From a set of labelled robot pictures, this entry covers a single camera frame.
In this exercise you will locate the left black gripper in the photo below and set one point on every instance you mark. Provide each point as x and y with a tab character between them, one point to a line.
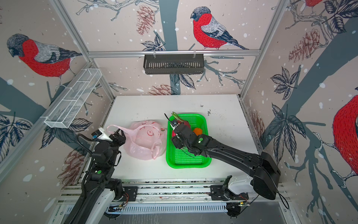
118	138

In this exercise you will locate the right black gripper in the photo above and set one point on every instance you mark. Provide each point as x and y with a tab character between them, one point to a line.
175	141

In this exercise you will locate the orange round fruit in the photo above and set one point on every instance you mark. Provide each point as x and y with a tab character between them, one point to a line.
198	131

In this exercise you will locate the red green dragon fruit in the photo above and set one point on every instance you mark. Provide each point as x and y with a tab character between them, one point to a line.
179	119

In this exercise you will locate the green plastic basket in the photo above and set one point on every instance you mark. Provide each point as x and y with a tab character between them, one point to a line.
182	151

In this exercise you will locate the pink plastic bag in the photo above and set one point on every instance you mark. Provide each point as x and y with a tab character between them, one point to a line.
145	140

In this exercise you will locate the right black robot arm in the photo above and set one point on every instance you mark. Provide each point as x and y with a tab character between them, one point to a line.
262	168

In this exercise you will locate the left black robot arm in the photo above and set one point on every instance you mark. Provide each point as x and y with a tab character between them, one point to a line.
98	187

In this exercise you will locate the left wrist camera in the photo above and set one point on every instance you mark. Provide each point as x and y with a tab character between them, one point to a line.
100	134

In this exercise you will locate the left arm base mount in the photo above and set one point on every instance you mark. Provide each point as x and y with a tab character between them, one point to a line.
129	194

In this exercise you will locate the white wire mesh shelf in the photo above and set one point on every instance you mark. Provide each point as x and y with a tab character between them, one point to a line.
75	96

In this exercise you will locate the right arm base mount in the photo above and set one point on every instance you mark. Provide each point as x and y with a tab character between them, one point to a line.
221	193

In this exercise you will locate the black hanging wall basket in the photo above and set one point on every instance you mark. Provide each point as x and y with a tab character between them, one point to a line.
173	64

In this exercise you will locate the aluminium rail base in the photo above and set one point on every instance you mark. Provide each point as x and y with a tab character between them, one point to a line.
178	196

